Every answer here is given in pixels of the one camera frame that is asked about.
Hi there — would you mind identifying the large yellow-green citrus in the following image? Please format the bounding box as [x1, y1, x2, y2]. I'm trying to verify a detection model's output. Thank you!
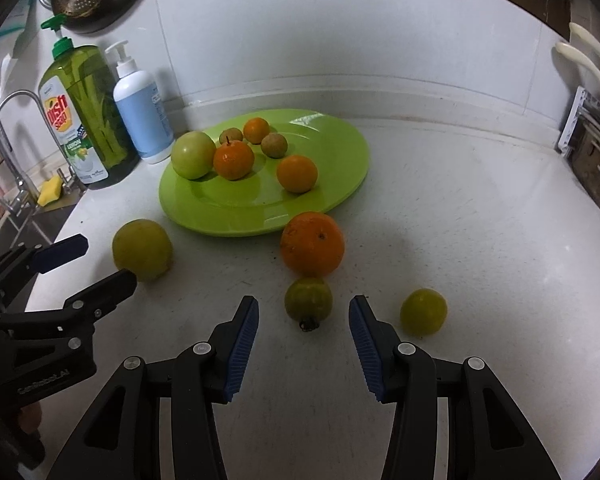
[111, 219, 173, 283]

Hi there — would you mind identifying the pale green apple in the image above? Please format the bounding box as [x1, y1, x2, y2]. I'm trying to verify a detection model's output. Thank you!
[171, 131, 216, 180]

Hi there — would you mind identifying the orange with stem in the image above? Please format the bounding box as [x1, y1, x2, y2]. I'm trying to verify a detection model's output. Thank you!
[213, 140, 254, 181]

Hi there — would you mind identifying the small brown fruit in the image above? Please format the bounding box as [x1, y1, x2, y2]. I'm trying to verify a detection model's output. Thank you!
[219, 127, 244, 144]

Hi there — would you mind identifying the green fruit dark stem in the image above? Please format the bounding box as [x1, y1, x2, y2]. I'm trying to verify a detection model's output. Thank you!
[284, 278, 334, 333]

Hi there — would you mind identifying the small orange mandarin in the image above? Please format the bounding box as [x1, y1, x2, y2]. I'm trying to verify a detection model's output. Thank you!
[242, 117, 271, 145]

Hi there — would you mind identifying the small brown-yellow fruit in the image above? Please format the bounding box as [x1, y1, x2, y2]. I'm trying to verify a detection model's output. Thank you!
[260, 132, 288, 159]

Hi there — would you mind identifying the chrome kitchen faucet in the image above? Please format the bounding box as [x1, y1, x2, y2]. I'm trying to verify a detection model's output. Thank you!
[0, 121, 38, 217]

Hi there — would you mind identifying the person's hand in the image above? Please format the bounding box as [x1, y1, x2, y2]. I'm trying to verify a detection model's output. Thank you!
[18, 402, 42, 434]

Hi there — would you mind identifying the yellow sponge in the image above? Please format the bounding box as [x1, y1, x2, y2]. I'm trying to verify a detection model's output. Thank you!
[38, 174, 64, 207]

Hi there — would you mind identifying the small yellow-green lime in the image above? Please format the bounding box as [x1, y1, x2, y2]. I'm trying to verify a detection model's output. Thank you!
[400, 288, 448, 337]

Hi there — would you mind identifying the green plate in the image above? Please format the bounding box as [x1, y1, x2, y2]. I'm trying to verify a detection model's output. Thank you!
[159, 108, 370, 237]

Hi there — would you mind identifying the green dish soap bottle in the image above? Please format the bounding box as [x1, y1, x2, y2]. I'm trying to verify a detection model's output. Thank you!
[38, 14, 140, 190]

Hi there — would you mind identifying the white blue pump bottle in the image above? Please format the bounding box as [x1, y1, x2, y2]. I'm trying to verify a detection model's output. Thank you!
[105, 40, 174, 165]

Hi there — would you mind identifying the teal white paper package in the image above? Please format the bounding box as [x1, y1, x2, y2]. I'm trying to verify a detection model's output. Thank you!
[0, 0, 33, 56]

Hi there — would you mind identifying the large orange fruit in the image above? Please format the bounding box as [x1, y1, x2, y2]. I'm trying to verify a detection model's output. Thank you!
[280, 211, 346, 278]

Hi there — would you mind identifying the stainless steel pot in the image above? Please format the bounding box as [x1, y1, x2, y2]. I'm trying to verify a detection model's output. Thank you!
[568, 119, 600, 208]

